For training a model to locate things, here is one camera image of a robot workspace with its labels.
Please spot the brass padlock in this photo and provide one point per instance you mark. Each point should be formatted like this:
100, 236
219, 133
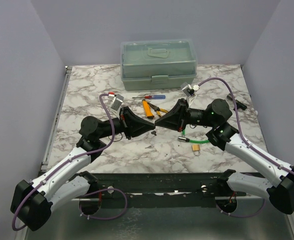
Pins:
196, 149

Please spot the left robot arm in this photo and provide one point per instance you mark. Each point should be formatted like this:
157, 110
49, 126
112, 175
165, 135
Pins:
34, 202

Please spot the green plastic toolbox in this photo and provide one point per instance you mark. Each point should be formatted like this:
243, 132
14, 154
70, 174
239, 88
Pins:
157, 64

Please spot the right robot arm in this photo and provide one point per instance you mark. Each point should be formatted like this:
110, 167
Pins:
277, 183

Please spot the green cable lock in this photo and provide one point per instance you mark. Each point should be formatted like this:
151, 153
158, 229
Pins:
183, 138

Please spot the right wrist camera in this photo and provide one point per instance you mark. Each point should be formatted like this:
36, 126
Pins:
188, 90

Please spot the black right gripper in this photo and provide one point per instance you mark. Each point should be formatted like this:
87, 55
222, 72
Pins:
176, 118

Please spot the yellow handled pliers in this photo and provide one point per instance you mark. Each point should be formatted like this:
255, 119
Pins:
157, 109

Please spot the black small tool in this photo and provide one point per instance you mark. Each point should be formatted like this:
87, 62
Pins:
239, 105

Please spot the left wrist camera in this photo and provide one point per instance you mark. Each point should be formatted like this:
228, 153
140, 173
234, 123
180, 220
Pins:
117, 102

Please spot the orange utility knife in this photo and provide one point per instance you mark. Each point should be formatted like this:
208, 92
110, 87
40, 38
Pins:
147, 109

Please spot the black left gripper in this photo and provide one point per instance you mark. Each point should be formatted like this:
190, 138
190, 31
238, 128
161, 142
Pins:
135, 125

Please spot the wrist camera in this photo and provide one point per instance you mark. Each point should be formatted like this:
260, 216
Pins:
117, 102
188, 90

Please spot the blue red screwdriver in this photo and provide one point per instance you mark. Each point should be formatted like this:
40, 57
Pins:
156, 97

